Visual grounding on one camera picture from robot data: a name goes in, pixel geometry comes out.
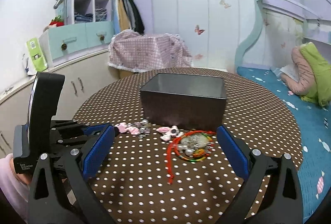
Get pink and green folded quilt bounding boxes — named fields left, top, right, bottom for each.
left=280, top=42, right=330, bottom=107

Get silver metal tin box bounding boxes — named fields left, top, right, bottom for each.
left=140, top=73, right=227, bottom=132

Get green paper bag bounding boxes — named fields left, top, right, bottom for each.
left=25, top=37, right=48, bottom=76

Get white paper on bed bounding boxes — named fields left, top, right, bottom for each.
left=280, top=63, right=299, bottom=82

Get red plush toy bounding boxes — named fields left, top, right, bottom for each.
left=49, top=16, right=65, bottom=27

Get teal bed mattress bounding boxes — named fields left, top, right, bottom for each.
left=237, top=67, right=330, bottom=223

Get pink checkered cloth cover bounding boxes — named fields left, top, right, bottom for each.
left=108, top=30, right=192, bottom=73

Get pink cartoon charm keychain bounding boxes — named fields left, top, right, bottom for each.
left=156, top=125, right=184, bottom=142

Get brown polka dot tablecloth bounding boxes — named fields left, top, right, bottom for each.
left=74, top=68, right=303, bottom=223

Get left hand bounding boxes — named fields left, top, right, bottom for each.
left=1, top=153, right=30, bottom=206

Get cream curved cabinet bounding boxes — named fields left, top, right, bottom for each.
left=1, top=52, right=119, bottom=157

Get teal drawer unit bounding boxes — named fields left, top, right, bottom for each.
left=39, top=21, right=114, bottom=61

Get pink charm silver chain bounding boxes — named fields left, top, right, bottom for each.
left=114, top=119, right=153, bottom=139

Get hanging clothes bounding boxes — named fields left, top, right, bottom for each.
left=111, top=0, right=145, bottom=35

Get red cord bracelet bundle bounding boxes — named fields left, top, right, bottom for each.
left=166, top=130, right=217, bottom=185

